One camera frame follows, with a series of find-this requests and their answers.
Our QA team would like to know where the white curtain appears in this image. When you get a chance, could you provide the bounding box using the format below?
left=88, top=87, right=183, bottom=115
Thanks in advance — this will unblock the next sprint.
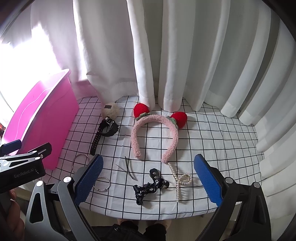
left=0, top=0, right=296, bottom=204

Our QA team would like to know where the white black grid cloth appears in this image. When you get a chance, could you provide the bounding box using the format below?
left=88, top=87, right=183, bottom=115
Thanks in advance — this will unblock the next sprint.
left=43, top=95, right=265, bottom=220

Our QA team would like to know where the person left hand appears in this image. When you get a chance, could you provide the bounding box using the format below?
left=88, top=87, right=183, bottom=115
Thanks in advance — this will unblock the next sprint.
left=1, top=189, right=25, bottom=240

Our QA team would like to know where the beige fluffy pompom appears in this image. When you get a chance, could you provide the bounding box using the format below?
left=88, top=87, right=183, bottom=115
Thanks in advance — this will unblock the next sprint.
left=101, top=102, right=119, bottom=120

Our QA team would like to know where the silver bangle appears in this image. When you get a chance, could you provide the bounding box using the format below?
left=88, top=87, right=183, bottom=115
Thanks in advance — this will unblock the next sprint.
left=72, top=153, right=90, bottom=173
left=94, top=176, right=111, bottom=192

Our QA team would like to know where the pink strawberry headband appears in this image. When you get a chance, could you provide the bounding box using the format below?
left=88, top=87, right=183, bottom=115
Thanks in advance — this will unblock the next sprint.
left=130, top=103, right=188, bottom=164

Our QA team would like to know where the pearl hair claw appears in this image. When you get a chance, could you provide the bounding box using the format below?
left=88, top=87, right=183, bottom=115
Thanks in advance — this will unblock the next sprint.
left=168, top=162, right=192, bottom=202

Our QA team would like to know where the pink plastic bin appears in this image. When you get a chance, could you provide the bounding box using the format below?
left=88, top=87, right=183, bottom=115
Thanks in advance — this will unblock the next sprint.
left=3, top=69, right=79, bottom=170

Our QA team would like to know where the brown crossed hair clip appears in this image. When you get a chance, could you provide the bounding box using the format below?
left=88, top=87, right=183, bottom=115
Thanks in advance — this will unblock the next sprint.
left=117, top=156, right=137, bottom=181

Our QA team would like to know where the black wrist watch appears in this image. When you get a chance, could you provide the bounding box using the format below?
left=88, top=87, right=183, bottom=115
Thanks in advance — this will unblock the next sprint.
left=90, top=116, right=118, bottom=156

